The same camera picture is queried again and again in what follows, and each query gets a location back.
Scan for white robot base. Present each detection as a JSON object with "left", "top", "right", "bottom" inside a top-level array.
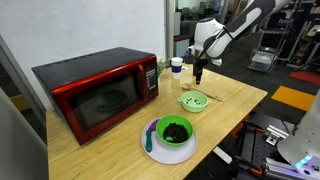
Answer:
[{"left": 277, "top": 97, "right": 320, "bottom": 180}]

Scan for red black microwave oven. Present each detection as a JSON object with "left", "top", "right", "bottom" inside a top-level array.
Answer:
[{"left": 32, "top": 47, "right": 158, "bottom": 144}]

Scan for white round plate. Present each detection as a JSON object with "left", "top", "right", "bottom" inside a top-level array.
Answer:
[{"left": 141, "top": 119, "right": 198, "bottom": 164}]

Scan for white cup blue band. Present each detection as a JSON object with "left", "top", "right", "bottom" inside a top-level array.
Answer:
[{"left": 171, "top": 57, "right": 183, "bottom": 79}]

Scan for dark objects in pot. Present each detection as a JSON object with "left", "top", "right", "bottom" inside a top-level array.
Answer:
[{"left": 186, "top": 97, "right": 202, "bottom": 105}]

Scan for teal purple toy knife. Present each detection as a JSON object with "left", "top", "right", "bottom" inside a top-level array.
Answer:
[{"left": 145, "top": 119, "right": 160, "bottom": 153}]

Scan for bright green bowl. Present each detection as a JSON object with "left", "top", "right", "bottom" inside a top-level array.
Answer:
[{"left": 156, "top": 115, "right": 194, "bottom": 146}]

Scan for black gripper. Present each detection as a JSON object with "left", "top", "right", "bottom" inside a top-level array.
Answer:
[{"left": 193, "top": 59, "right": 209, "bottom": 84}]

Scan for dark objects in bowl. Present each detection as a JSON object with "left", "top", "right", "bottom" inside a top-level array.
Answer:
[{"left": 163, "top": 123, "right": 189, "bottom": 143}]

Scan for light green pot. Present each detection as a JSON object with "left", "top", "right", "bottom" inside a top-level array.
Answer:
[{"left": 177, "top": 91, "right": 211, "bottom": 113}]

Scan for beige plastic spoon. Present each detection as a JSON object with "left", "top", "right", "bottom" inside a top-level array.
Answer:
[{"left": 182, "top": 83, "right": 224, "bottom": 102}]

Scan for white machine in background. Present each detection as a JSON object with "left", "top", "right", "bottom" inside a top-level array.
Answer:
[{"left": 249, "top": 53, "right": 274, "bottom": 72}]

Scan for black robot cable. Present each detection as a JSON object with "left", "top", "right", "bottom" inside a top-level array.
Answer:
[{"left": 194, "top": 26, "right": 236, "bottom": 61}]

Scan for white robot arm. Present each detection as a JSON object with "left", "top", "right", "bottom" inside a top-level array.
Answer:
[{"left": 188, "top": 0, "right": 291, "bottom": 85}]

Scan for small potted green plant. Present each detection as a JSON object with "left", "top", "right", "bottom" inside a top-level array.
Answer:
[{"left": 157, "top": 60, "right": 170, "bottom": 77}]

